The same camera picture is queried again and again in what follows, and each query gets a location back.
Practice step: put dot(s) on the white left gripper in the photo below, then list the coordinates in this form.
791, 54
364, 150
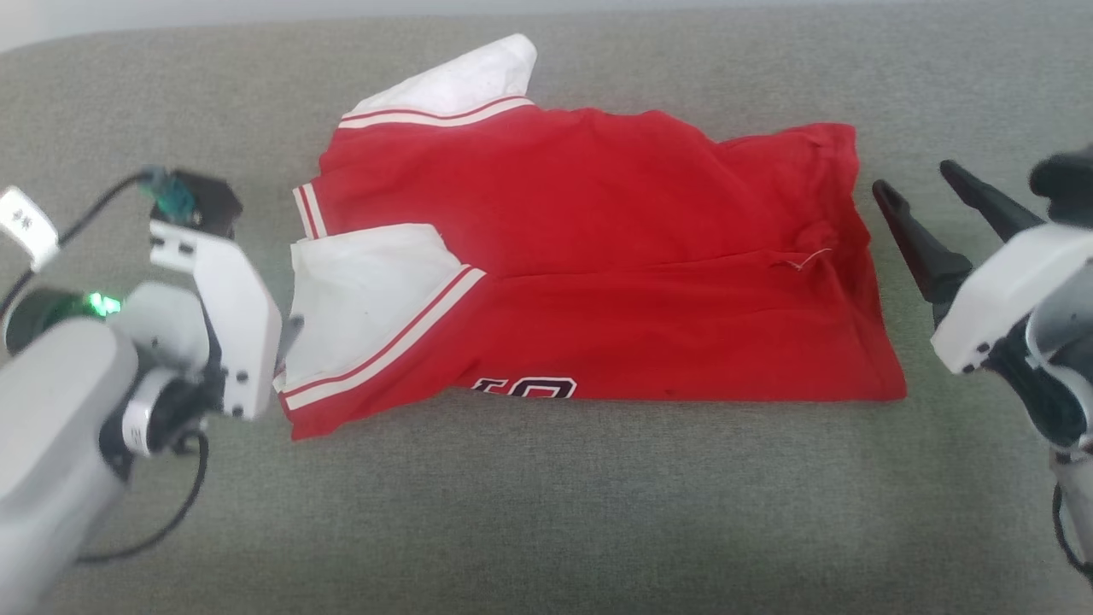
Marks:
243, 333

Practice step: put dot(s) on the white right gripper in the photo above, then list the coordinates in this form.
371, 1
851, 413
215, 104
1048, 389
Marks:
995, 303

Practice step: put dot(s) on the red and white shirt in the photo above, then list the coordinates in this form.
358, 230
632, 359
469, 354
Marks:
598, 256

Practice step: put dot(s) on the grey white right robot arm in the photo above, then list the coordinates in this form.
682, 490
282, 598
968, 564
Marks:
1072, 359

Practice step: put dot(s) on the grey fabric sofa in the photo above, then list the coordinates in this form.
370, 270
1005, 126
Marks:
546, 512

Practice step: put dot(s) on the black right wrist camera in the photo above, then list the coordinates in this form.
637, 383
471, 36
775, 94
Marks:
1066, 181

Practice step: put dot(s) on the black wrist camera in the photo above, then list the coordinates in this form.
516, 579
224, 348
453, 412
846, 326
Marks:
209, 203
1066, 181

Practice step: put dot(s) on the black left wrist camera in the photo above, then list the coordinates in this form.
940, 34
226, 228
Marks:
209, 203

